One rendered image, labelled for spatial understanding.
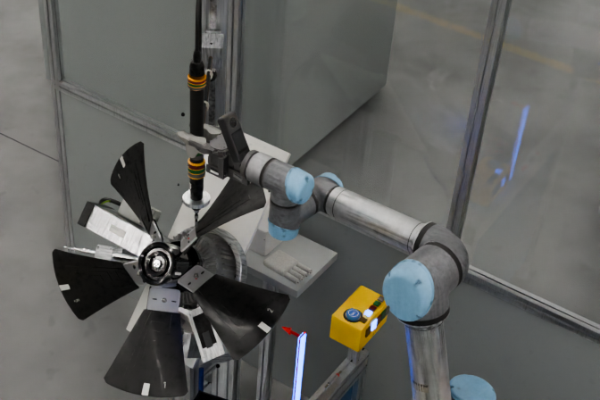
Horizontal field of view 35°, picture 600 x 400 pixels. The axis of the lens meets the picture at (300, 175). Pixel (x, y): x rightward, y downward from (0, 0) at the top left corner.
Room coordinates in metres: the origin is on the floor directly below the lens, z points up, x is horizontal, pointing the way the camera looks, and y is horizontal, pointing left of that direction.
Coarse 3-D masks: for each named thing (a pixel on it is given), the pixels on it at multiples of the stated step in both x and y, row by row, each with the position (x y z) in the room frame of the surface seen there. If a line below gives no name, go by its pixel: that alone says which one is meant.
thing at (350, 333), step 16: (368, 288) 2.07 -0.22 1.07; (352, 304) 2.00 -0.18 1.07; (368, 304) 2.00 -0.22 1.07; (384, 304) 2.01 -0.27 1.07; (336, 320) 1.94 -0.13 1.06; (368, 320) 1.94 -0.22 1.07; (384, 320) 2.02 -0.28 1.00; (336, 336) 1.94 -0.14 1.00; (352, 336) 1.91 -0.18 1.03; (368, 336) 1.94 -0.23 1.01
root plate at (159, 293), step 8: (152, 288) 1.92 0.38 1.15; (160, 288) 1.93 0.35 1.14; (168, 288) 1.94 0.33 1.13; (152, 296) 1.91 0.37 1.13; (160, 296) 1.91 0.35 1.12; (168, 296) 1.92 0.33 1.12; (176, 296) 1.93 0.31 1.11; (152, 304) 1.89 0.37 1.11; (160, 304) 1.90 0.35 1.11; (168, 304) 1.91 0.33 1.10; (176, 304) 1.92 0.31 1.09; (176, 312) 1.90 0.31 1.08
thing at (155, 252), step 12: (144, 252) 1.97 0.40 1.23; (156, 252) 1.96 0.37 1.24; (168, 252) 1.95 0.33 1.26; (180, 252) 1.98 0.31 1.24; (192, 252) 2.02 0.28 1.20; (144, 264) 1.95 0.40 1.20; (168, 264) 1.93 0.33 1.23; (180, 264) 1.94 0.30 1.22; (192, 264) 2.00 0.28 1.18; (144, 276) 1.92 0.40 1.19; (156, 276) 1.91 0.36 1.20; (168, 276) 1.90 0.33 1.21; (180, 276) 1.93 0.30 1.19; (180, 288) 1.96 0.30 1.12
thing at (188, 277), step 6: (192, 270) 1.96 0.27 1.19; (198, 270) 1.96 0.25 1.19; (204, 270) 1.97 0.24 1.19; (186, 276) 1.93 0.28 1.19; (192, 276) 1.94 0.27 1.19; (198, 276) 1.94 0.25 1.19; (204, 276) 1.94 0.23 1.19; (210, 276) 1.95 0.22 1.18; (180, 282) 1.90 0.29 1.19; (186, 282) 1.91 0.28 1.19; (192, 282) 1.91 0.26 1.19; (198, 282) 1.92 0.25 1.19; (192, 288) 1.89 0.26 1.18
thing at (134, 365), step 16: (144, 320) 1.86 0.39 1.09; (160, 320) 1.87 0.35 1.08; (176, 320) 1.89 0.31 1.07; (128, 336) 1.82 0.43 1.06; (144, 336) 1.83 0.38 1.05; (160, 336) 1.84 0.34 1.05; (176, 336) 1.86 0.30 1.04; (128, 352) 1.80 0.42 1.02; (144, 352) 1.80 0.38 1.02; (160, 352) 1.81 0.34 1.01; (176, 352) 1.83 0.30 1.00; (112, 368) 1.77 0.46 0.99; (128, 368) 1.77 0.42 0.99; (144, 368) 1.77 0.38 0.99; (160, 368) 1.78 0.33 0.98; (176, 368) 1.80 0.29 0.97; (112, 384) 1.74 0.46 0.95; (128, 384) 1.74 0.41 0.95; (160, 384) 1.76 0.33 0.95; (176, 384) 1.76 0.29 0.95
